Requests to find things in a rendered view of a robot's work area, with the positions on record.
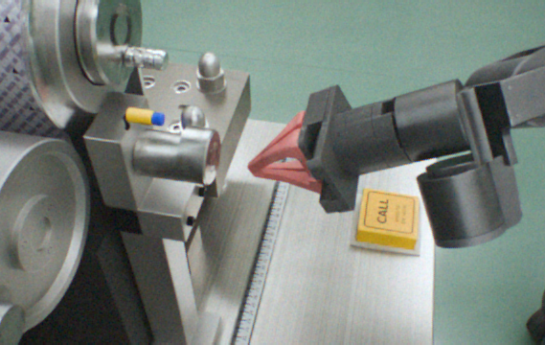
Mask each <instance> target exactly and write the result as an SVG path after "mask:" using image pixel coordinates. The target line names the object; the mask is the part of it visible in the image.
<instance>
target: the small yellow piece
mask: <svg viewBox="0 0 545 345"><path fill-rule="evenodd" d="M123 120H124V123H125V129H127V131H129V130H130V128H131V124H130V122H132V123H139V124H146V125H157V126H162V125H163V124H164V122H165V114H164V112H158V111H154V110H148V109H142V108H135V107H130V108H129V109H128V111H127V113H125V114H124V115H123Z"/></svg>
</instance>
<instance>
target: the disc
mask: <svg viewBox="0 0 545 345"><path fill-rule="evenodd" d="M45 2H46V0H21V12H20V34H21V47H22V55H23V60H24V66H25V70H26V74H27V78H28V83H29V86H30V88H31V90H32V93H33V96H34V98H35V99H36V101H37V103H38V105H39V107H40V109H41V110H42V112H43V113H44V115H45V116H46V118H47V119H48V120H49V121H50V122H51V123H52V124H53V125H54V126H55V127H56V128H58V129H59V130H61V131H63V132H65V133H68V134H74V135H81V136H84V134H85V132H86V131H87V129H88V128H89V127H90V126H91V124H92V123H93V121H94V119H95V118H96V116H97V115H98V113H99V112H98V113H91V112H84V111H79V110H76V109H74V108H73V107H71V106H70V105H69V104H68V103H67V102H65V101H64V100H63V98H62V97H61V95H60V94H59V92H58V90H57V87H56V85H55V82H54V80H53V77H52V73H51V69H50V65H49V61H48V57H47V50H46V41H45V33H44V12H45Z"/></svg>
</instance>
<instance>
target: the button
mask: <svg viewBox="0 0 545 345"><path fill-rule="evenodd" d="M419 204H420V198H419V197H418V196H417V195H407V194H401V193H394V192H388V191H381V190H375V189H368V188H364V189H363V192H362V197H361V204H360V211H359V218H358V224H357V232H356V241H357V242H366V243H373V244H379V245H385V246H391V247H396V248H402V249H408V250H414V249H415V246H416V243H417V240H418V225H419Z"/></svg>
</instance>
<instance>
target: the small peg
mask: <svg viewBox="0 0 545 345"><path fill-rule="evenodd" d="M124 59H125V65H126V66H128V67H135V66H136V67H137V68H147V69H151V70H153V69H156V70H159V71H165V70H166V69H167V67H168V65H169V55H168V53H167V52H166V51H163V50H158V49H157V51H156V49H154V48H146V47H136V46H131V45H128V46H127V47H126V48H125V55H124Z"/></svg>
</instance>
